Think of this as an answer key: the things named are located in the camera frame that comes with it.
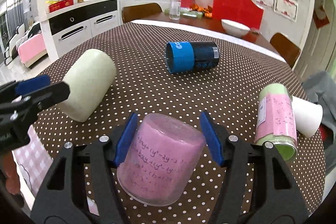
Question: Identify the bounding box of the cream white cup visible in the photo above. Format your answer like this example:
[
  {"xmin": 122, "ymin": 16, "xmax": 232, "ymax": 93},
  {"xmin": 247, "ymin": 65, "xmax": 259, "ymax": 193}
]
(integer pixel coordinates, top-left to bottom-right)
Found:
[{"xmin": 58, "ymin": 49, "xmax": 117, "ymax": 122}]

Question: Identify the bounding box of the wooden chair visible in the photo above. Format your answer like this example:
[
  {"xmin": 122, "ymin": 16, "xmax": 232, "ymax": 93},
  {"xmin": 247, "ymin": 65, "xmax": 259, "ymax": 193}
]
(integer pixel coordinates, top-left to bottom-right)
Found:
[
  {"xmin": 270, "ymin": 32, "xmax": 301, "ymax": 68},
  {"xmin": 121, "ymin": 3, "xmax": 162, "ymax": 23}
]

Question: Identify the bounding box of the left wooden chair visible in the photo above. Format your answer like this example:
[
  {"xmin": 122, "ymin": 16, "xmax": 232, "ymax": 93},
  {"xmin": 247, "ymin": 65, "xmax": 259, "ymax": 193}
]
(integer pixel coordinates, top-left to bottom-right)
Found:
[{"xmin": 121, "ymin": 3, "xmax": 162, "ymax": 23}]

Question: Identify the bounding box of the right wooden chair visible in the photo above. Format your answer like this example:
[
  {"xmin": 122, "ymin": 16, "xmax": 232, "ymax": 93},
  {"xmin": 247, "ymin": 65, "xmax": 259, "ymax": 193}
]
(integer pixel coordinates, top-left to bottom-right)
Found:
[{"xmin": 270, "ymin": 32, "xmax": 301, "ymax": 68}]

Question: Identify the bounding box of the pink checkered tablecloth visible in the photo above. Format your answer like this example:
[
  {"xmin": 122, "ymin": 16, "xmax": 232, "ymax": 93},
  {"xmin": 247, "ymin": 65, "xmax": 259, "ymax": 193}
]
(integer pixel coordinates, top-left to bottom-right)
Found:
[{"xmin": 12, "ymin": 125, "xmax": 100, "ymax": 217}]

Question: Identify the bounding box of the red box on cabinet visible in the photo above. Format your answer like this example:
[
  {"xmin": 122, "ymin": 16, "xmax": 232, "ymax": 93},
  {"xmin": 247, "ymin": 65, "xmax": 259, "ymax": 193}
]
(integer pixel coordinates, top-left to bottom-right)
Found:
[{"xmin": 49, "ymin": 0, "xmax": 74, "ymax": 12}]

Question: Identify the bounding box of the white paper cup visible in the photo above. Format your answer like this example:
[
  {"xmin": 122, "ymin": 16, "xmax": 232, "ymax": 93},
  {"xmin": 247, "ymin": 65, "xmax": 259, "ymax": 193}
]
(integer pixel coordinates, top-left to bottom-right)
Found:
[{"xmin": 291, "ymin": 97, "xmax": 323, "ymax": 138}]

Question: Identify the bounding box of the white black sideboard cabinet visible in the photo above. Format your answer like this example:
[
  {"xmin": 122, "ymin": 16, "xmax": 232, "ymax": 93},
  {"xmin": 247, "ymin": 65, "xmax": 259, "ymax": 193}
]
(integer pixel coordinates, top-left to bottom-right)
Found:
[{"xmin": 39, "ymin": 0, "xmax": 121, "ymax": 62}]

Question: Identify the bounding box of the brown polka dot tablecloth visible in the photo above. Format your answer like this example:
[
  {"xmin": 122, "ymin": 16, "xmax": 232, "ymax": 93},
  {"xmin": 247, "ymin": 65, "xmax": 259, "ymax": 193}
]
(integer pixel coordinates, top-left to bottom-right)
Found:
[{"xmin": 34, "ymin": 23, "xmax": 325, "ymax": 223}]

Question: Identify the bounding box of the white ceramic bowl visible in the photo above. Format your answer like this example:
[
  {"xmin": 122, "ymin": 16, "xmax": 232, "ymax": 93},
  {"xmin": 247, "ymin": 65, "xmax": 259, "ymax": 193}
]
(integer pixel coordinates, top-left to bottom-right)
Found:
[{"xmin": 221, "ymin": 19, "xmax": 251, "ymax": 38}]

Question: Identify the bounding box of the pink covered sofa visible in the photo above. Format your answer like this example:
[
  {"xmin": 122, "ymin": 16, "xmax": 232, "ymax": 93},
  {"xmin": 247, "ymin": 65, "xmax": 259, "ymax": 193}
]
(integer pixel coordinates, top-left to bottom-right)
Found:
[{"xmin": 4, "ymin": 22, "xmax": 47, "ymax": 68}]

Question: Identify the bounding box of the grey cloth on chair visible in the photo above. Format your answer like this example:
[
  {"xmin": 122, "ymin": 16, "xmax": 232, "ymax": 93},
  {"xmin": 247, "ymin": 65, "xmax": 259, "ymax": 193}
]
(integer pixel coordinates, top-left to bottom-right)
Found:
[{"xmin": 302, "ymin": 71, "xmax": 335, "ymax": 149}]

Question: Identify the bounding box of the pink transparent cup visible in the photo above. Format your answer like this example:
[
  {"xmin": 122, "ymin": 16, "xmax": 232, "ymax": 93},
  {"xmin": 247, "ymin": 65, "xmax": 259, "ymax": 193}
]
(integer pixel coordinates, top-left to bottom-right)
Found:
[{"xmin": 117, "ymin": 113, "xmax": 206, "ymax": 206}]

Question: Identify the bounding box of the green flat box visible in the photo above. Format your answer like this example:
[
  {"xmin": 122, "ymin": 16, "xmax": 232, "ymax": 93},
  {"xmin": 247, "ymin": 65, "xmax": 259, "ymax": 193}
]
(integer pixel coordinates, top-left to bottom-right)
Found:
[{"xmin": 172, "ymin": 7, "xmax": 203, "ymax": 20}]

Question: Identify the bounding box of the clear spray bottle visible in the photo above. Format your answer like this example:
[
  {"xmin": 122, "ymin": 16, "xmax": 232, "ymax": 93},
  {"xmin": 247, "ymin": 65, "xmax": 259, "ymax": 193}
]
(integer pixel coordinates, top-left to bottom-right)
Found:
[{"xmin": 169, "ymin": 0, "xmax": 181, "ymax": 20}]

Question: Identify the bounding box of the red diamond door decoration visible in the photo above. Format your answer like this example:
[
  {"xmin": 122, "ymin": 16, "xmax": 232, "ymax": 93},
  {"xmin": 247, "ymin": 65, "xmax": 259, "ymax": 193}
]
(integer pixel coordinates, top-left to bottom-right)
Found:
[{"xmin": 313, "ymin": 5, "xmax": 330, "ymax": 29}]

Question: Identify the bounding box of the blue black cup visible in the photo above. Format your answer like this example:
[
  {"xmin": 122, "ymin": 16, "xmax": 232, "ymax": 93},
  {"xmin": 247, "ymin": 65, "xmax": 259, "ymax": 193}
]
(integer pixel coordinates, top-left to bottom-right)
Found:
[{"xmin": 165, "ymin": 42, "xmax": 220, "ymax": 74}]

